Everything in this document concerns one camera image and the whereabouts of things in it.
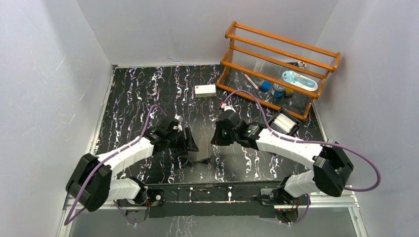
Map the blue small block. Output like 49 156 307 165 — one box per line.
259 80 271 91

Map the orange wooden shelf rack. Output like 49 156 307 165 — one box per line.
216 21 341 120

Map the white marker pen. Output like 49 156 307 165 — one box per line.
244 74 259 90

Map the blister pack blue tool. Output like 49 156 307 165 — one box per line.
282 71 318 91

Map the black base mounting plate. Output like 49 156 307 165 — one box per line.
143 181 298 222

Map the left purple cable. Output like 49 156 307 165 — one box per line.
64 104 168 226

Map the grey card holder wallet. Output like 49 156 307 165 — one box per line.
196 136 211 162

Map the black card tray box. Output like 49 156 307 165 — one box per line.
268 109 302 136

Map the yellow black small block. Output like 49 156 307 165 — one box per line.
284 87 294 98

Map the purple cable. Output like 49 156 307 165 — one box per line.
221 89 382 193
64 104 168 226

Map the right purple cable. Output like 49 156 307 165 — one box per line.
221 89 382 193

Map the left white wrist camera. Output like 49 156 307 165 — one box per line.
173 115 183 131

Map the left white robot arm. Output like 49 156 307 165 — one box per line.
65 117 199 212

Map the white small cardboard box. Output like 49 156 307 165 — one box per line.
194 84 216 98

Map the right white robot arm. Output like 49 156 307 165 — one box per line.
211 110 353 205

